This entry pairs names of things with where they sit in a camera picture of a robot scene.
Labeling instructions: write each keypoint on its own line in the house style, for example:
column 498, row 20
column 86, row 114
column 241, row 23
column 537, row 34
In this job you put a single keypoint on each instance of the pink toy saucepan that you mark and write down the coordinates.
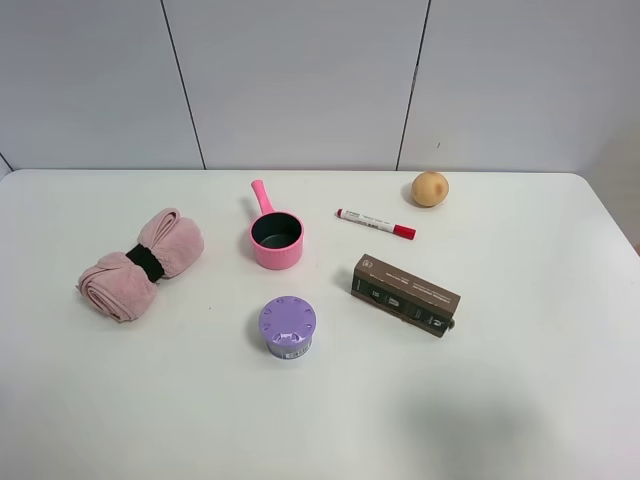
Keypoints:
column 277, row 237

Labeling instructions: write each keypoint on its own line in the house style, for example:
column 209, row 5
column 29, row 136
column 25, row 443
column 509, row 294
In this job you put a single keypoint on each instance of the red white marker pen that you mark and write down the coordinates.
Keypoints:
column 378, row 224

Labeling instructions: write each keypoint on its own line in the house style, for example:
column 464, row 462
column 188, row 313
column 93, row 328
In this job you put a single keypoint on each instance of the purple lidded round container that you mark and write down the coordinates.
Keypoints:
column 287, row 325

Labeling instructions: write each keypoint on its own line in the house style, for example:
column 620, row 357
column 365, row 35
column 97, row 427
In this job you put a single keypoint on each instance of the yellow-brown round fruit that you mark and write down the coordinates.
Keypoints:
column 429, row 189

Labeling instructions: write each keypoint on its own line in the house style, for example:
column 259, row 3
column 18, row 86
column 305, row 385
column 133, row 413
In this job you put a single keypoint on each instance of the brown rectangular cardboard box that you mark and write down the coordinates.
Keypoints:
column 405, row 296

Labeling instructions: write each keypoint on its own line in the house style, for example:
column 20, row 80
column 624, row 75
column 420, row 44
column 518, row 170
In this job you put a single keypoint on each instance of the black elastic band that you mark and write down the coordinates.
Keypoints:
column 144, row 258

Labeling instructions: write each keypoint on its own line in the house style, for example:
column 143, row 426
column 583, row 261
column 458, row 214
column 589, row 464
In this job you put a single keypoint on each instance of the pink rolled towel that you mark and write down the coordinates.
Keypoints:
column 120, row 289

